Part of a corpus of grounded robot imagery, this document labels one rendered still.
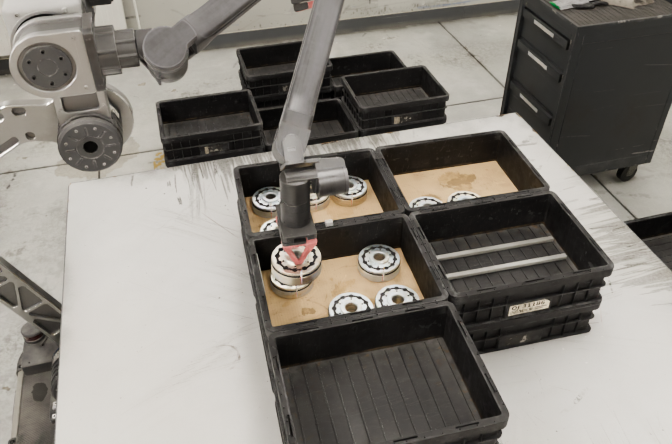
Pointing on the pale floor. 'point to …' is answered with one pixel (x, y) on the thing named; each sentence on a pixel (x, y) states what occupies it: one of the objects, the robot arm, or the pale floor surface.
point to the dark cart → (593, 74)
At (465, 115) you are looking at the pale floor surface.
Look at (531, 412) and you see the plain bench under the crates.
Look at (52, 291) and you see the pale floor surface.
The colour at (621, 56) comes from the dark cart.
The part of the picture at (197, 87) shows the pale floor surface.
